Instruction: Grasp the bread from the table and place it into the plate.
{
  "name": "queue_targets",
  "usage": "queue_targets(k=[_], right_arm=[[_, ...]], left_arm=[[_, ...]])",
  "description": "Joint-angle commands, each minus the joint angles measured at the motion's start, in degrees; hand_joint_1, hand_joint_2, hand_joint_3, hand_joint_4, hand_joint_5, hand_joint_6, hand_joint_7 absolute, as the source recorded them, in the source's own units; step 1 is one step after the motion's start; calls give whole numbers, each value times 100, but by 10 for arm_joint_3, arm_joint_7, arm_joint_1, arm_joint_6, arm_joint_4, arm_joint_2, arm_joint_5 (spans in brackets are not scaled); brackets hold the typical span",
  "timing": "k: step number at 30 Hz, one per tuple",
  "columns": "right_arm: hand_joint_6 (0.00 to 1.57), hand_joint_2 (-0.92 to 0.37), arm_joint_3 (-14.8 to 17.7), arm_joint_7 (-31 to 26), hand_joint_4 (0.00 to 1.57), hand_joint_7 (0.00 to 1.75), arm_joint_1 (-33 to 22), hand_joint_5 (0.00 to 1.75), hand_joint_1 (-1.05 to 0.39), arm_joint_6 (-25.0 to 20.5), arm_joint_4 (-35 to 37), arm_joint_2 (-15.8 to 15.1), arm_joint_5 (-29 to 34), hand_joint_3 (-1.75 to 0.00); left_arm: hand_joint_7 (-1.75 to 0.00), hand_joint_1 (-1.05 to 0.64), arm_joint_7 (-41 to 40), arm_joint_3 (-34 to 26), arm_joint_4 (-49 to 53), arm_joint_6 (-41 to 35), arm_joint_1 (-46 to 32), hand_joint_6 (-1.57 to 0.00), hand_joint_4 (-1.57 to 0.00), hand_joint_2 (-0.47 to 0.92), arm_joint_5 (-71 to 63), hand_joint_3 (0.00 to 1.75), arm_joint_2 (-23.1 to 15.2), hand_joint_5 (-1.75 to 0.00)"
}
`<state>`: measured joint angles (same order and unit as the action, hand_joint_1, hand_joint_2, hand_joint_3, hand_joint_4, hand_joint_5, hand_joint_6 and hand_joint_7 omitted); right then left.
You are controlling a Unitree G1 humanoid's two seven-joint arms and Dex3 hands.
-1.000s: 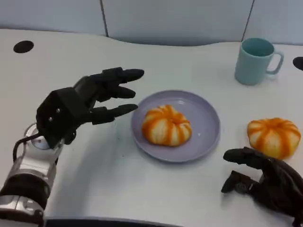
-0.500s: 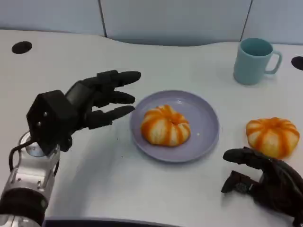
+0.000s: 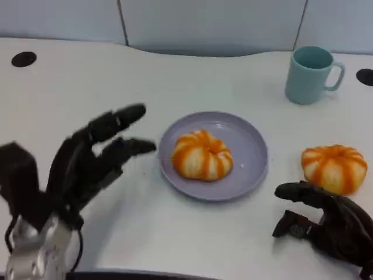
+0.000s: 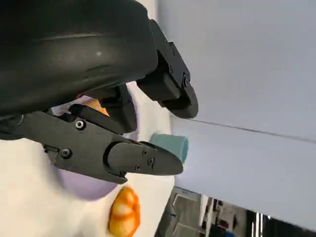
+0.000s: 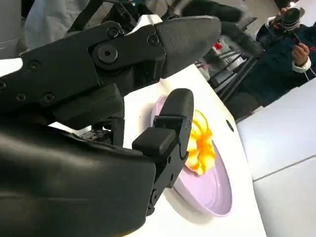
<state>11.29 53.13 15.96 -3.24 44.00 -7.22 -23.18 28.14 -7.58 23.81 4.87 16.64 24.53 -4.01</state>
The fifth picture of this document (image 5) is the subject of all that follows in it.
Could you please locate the lilac plate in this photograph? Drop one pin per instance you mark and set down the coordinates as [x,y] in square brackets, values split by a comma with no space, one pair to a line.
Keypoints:
[212,190]

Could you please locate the black photo camera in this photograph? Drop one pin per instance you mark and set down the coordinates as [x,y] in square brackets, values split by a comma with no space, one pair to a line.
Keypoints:
[288,18]

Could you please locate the black tripod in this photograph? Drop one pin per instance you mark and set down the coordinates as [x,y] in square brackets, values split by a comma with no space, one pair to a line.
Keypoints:
[237,81]

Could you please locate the person's hand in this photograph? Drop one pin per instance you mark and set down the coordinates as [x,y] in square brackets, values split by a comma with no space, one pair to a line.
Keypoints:
[300,55]

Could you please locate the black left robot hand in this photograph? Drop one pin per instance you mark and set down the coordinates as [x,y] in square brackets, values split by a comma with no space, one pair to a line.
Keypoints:
[237,37]

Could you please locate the white cloth cover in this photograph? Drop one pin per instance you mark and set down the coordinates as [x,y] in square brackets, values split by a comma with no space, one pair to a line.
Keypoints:
[49,22]

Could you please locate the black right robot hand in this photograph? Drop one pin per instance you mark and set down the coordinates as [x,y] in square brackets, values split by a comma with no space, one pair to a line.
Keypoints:
[74,172]

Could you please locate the person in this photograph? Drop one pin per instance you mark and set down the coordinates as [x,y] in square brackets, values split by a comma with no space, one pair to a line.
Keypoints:
[276,64]

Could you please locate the grey cylindrical post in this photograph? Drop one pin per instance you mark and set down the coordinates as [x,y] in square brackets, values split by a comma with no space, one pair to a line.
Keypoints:
[8,22]

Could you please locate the orange and white bread roll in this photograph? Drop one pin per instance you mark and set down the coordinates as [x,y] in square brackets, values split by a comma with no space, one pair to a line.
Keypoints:
[202,148]

